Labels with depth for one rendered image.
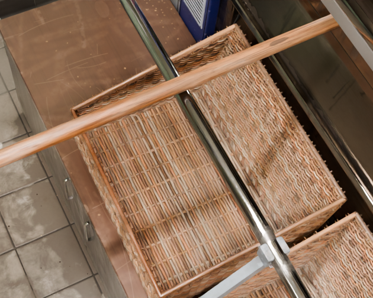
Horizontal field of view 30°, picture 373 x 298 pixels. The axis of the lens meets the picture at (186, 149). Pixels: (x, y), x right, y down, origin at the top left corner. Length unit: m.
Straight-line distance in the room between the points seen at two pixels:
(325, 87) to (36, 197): 1.27
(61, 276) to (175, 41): 0.87
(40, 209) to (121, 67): 0.68
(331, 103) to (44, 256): 1.23
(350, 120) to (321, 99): 0.09
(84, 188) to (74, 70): 0.38
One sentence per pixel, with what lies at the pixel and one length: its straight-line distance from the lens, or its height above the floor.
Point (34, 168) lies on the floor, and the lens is 2.57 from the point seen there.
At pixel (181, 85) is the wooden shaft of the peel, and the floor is 1.20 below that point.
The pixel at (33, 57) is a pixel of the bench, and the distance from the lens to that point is 2.11.
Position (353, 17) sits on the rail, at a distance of 1.16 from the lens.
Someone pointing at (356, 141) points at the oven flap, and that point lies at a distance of 1.56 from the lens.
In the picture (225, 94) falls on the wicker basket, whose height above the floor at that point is 0.68.
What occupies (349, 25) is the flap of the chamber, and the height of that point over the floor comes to 1.41.
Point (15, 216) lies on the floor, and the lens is 2.50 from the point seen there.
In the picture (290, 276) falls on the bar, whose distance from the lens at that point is 1.20.
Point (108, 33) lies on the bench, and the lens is 2.14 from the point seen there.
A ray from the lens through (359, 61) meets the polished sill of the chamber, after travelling 1.46.
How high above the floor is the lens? 2.29
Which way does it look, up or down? 62 degrees down
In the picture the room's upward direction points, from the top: 9 degrees clockwise
